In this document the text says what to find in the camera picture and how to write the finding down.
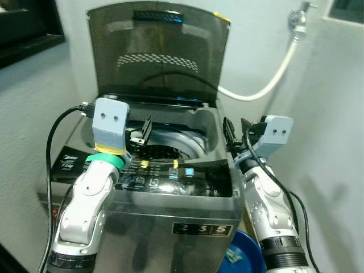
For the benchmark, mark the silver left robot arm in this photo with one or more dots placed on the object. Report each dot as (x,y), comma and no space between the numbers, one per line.
(85,205)

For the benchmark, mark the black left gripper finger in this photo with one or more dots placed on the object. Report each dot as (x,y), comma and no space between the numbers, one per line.
(146,131)

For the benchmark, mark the metal wall tap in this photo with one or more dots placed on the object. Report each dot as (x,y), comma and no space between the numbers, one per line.
(297,21)

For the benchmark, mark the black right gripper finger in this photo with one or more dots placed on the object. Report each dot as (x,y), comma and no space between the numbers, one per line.
(246,128)
(230,136)

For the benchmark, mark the blue plastic basin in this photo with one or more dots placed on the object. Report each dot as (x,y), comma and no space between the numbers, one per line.
(247,250)

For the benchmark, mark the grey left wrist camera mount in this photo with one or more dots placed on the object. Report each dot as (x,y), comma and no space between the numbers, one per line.
(109,122)

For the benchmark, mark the small dark window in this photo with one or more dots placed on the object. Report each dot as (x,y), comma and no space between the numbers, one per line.
(347,8)

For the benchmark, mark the silver top-load washing machine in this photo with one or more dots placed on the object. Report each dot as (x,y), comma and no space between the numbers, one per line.
(170,250)

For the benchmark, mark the smoky transparent washer lid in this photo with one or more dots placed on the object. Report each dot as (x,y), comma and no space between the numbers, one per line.
(159,34)

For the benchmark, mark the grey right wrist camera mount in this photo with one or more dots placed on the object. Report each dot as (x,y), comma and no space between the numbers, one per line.
(276,133)

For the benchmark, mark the black framed window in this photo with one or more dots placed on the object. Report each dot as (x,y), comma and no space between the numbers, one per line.
(28,28)

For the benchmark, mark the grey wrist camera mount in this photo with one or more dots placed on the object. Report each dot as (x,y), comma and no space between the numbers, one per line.
(276,133)
(109,122)

